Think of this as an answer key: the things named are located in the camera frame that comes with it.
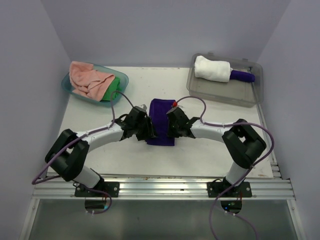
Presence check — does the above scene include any dark purple towel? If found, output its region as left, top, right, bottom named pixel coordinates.
left=146, top=98, right=175, bottom=147

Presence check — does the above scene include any pink towel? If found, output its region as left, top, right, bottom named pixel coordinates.
left=69, top=61, right=116, bottom=102

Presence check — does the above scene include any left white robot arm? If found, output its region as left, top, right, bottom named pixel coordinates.
left=45, top=114, right=157, bottom=197

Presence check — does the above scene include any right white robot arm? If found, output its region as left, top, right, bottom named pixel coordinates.
left=167, top=113, right=267, bottom=197

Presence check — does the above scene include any green towel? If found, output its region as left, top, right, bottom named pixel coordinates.
left=101, top=76, right=122, bottom=102

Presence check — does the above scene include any rolled white towel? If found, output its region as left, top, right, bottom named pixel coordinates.
left=194, top=55, right=233, bottom=83

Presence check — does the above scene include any grey transparent plastic tray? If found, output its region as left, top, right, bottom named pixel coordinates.
left=186, top=53, right=264, bottom=108

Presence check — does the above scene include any rolled purple towel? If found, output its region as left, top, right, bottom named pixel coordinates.
left=229, top=70, right=255, bottom=83

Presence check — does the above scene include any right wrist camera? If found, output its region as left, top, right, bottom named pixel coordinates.
left=166, top=106, right=188, bottom=124

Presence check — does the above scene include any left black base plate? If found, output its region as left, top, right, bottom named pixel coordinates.
left=73, top=177, right=120, bottom=198

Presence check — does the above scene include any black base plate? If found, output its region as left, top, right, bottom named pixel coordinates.
left=206, top=179, right=253, bottom=198
left=73, top=177, right=120, bottom=198

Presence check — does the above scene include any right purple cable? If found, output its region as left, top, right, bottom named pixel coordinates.
left=176, top=96, right=276, bottom=240

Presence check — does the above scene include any purple cable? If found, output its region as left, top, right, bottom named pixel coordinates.
left=176, top=96, right=276, bottom=240
left=31, top=90, right=135, bottom=215

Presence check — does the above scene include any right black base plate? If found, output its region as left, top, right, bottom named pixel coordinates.
left=206, top=179, right=253, bottom=198

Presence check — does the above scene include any aluminium mounting rail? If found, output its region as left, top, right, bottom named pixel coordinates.
left=32, top=163, right=295, bottom=200

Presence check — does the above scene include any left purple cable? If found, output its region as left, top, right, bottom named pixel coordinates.
left=31, top=90, right=135, bottom=215

